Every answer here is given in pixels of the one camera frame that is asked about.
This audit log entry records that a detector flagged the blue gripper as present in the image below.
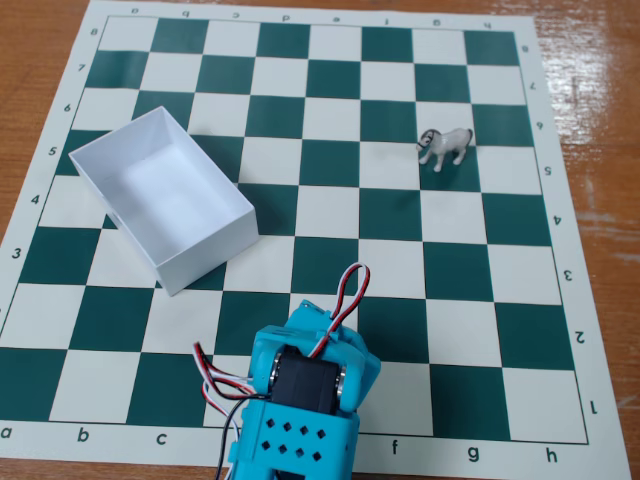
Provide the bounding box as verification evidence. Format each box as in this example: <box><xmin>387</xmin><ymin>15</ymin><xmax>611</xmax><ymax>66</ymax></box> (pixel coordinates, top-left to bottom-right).
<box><xmin>287</xmin><ymin>299</ymin><xmax>384</xmax><ymax>412</ymax></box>

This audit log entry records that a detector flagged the white toy horse figurine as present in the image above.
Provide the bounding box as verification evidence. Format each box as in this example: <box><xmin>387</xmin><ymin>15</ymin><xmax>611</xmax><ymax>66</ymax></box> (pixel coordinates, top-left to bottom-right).
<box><xmin>416</xmin><ymin>127</ymin><xmax>475</xmax><ymax>174</ymax></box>

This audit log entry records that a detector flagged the white open cardboard box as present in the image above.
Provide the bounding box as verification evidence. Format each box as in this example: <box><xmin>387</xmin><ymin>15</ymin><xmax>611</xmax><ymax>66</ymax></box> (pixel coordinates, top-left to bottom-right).
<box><xmin>67</xmin><ymin>105</ymin><xmax>260</xmax><ymax>298</ymax></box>

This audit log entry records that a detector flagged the green white chessboard mat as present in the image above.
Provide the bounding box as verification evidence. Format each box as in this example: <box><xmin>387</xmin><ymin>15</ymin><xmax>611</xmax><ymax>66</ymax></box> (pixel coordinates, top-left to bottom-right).
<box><xmin>0</xmin><ymin>0</ymin><xmax>634</xmax><ymax>474</ymax></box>

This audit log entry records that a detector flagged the red white black servo cable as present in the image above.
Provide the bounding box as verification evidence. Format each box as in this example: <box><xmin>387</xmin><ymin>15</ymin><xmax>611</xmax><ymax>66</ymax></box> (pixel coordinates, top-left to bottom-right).
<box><xmin>193</xmin><ymin>341</ymin><xmax>257</xmax><ymax>401</ymax></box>
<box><xmin>307</xmin><ymin>262</ymin><xmax>372</xmax><ymax>359</ymax></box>
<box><xmin>201</xmin><ymin>380</ymin><xmax>252</xmax><ymax>480</ymax></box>

